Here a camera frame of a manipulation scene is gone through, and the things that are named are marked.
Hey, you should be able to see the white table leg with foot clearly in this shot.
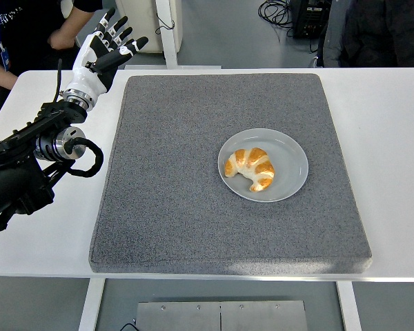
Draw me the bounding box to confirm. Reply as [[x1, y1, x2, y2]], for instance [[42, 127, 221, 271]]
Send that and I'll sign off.
[[124, 0, 223, 70]]

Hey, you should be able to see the grey metal plate with screws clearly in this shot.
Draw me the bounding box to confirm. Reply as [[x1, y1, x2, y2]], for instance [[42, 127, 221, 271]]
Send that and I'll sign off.
[[135, 300, 308, 331]]

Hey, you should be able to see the white cabinet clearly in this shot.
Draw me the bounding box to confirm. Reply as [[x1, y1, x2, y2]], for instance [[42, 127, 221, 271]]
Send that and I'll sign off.
[[115, 0, 183, 54]]

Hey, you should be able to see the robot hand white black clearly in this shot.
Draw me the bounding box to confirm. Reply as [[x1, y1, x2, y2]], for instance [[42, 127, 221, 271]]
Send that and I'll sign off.
[[63, 7, 149, 96]]

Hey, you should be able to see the black electronics box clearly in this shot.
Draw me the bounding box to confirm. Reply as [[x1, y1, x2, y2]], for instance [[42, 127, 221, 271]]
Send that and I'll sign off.
[[291, 0, 332, 39]]

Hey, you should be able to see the black cord loop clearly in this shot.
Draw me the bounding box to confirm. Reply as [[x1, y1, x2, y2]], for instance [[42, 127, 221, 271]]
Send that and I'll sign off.
[[155, 13, 176, 35]]

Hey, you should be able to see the person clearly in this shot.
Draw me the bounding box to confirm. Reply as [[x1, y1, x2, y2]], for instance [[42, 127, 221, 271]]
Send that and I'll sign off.
[[0, 0, 104, 132], [317, 0, 414, 68]]

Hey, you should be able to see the grey round plate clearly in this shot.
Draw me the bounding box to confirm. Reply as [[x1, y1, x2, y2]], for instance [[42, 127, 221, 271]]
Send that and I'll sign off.
[[217, 128, 310, 203]]

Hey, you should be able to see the black floor cable bundle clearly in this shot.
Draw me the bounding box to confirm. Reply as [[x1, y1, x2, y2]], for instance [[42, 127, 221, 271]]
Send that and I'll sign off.
[[257, 0, 295, 37]]

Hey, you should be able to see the grey speckled mat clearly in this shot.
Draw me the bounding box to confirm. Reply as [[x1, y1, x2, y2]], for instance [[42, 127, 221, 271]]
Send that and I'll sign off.
[[88, 72, 373, 276]]

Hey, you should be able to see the croissant bread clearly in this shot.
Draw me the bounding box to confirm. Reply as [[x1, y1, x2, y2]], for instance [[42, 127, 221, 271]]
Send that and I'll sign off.
[[224, 147, 275, 193]]

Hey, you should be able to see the person's left hand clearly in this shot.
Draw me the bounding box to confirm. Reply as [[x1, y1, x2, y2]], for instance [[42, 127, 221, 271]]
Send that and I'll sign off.
[[47, 27, 80, 51]]

